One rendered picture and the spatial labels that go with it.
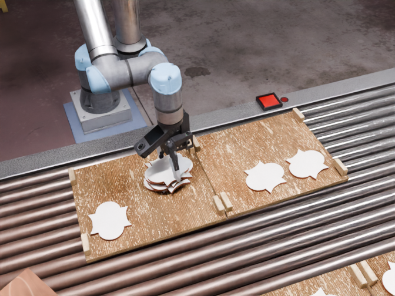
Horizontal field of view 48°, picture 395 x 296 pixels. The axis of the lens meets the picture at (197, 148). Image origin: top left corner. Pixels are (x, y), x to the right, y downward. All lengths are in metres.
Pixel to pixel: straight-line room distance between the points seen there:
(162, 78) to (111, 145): 0.54
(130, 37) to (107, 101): 0.27
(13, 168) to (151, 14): 2.91
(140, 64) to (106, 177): 0.42
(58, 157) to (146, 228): 0.45
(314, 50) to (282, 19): 0.55
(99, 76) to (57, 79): 2.43
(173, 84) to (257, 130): 0.54
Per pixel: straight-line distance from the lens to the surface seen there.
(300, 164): 1.46
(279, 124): 1.60
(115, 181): 1.43
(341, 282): 1.24
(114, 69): 1.18
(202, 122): 1.63
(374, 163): 1.58
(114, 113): 1.68
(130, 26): 1.52
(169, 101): 1.13
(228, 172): 1.42
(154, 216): 1.32
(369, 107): 1.79
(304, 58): 3.68
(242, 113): 1.67
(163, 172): 1.34
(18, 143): 3.13
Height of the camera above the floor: 1.99
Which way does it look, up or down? 45 degrees down
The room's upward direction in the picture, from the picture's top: 2 degrees counter-clockwise
